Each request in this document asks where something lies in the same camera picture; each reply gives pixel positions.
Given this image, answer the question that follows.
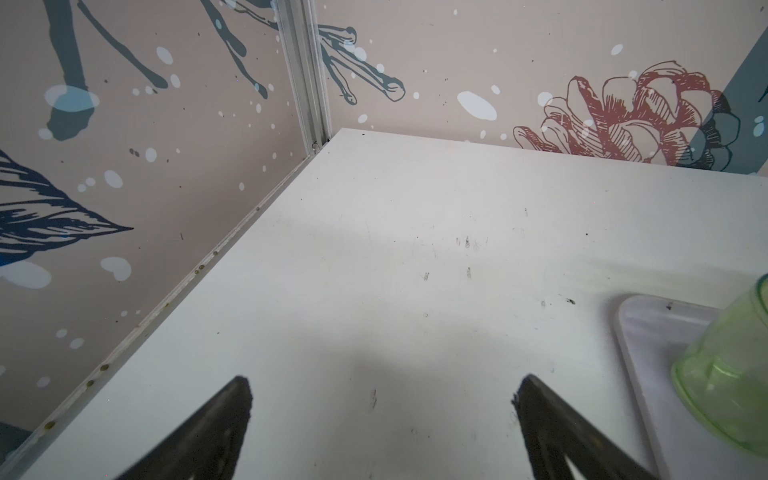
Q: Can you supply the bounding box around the aluminium left corner post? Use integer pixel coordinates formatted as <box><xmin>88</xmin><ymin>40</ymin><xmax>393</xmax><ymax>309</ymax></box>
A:
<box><xmin>274</xmin><ymin>0</ymin><xmax>332</xmax><ymax>157</ymax></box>

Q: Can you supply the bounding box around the light green short glass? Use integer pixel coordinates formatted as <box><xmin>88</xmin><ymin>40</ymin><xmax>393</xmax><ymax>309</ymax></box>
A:
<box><xmin>671</xmin><ymin>276</ymin><xmax>767</xmax><ymax>458</ymax></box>

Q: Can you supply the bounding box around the lilac plastic tray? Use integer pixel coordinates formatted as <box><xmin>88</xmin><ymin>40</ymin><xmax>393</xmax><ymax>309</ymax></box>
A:
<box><xmin>614</xmin><ymin>295</ymin><xmax>767</xmax><ymax>479</ymax></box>

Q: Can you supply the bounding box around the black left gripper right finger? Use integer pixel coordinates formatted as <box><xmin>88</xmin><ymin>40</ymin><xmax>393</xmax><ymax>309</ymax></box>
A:
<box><xmin>512</xmin><ymin>374</ymin><xmax>654</xmax><ymax>480</ymax></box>

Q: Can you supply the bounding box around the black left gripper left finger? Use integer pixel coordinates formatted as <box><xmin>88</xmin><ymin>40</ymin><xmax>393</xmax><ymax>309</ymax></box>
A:
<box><xmin>119</xmin><ymin>376</ymin><xmax>253</xmax><ymax>479</ymax></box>

